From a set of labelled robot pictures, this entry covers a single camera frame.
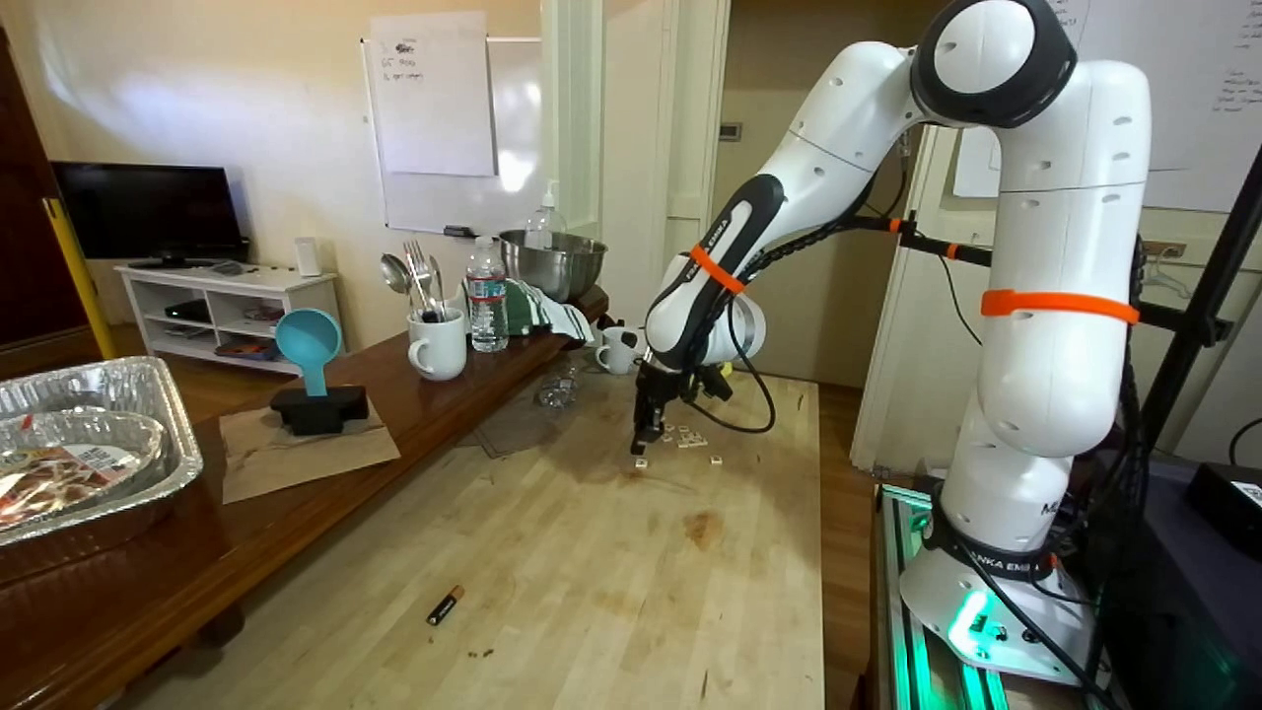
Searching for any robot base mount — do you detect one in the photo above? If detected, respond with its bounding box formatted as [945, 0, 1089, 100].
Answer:
[899, 548, 1096, 687]

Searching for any black control box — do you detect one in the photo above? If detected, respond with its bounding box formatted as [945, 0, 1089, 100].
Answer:
[1182, 460, 1262, 558]

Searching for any white mug with utensils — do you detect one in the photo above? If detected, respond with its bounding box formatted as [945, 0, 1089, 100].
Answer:
[405, 310, 465, 382]

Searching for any brown cardboard sheet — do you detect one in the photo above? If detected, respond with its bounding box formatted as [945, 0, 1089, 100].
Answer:
[222, 407, 398, 504]

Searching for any clear soap pump bottle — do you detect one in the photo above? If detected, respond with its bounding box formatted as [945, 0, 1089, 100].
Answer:
[526, 199, 558, 251]

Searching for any aluminium foil tray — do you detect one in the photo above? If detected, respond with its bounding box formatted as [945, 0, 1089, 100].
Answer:
[0, 353, 205, 548]

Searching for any black scoop base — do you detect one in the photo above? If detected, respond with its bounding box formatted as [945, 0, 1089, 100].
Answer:
[271, 386, 368, 435]

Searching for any steel mixing bowl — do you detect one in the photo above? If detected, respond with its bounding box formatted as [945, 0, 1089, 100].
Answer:
[502, 227, 602, 301]

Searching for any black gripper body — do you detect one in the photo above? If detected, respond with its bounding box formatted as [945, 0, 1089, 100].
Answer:
[636, 366, 730, 439]

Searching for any dark wooden side table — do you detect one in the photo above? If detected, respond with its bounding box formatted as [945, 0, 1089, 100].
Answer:
[0, 335, 565, 710]

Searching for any black television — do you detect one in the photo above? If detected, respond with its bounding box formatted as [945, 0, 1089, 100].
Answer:
[55, 160, 249, 265]

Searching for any green striped dish towel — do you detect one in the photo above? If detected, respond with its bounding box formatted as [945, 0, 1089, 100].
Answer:
[506, 280, 596, 343]

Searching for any clear water bottle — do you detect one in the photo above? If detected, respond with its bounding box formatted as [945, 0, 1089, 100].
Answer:
[462, 248, 509, 353]

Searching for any crushed plastic bottle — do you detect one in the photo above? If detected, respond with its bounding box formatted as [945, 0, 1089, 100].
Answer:
[534, 361, 582, 410]

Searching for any white tv shelf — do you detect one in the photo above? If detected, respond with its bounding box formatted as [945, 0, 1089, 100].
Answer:
[120, 265, 338, 376]

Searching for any whiteboard with paper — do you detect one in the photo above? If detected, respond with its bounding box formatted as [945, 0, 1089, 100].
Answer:
[364, 10, 546, 232]

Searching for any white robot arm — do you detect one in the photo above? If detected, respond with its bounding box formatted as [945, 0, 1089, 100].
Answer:
[636, 0, 1153, 554]

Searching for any teal measuring scoop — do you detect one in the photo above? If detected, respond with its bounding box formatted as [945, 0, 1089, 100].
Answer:
[276, 306, 342, 397]

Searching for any white mug near table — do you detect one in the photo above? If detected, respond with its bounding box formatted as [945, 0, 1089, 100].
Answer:
[596, 327, 644, 376]

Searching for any small black marker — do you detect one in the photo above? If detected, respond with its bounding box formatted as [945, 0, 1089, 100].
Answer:
[426, 586, 465, 627]

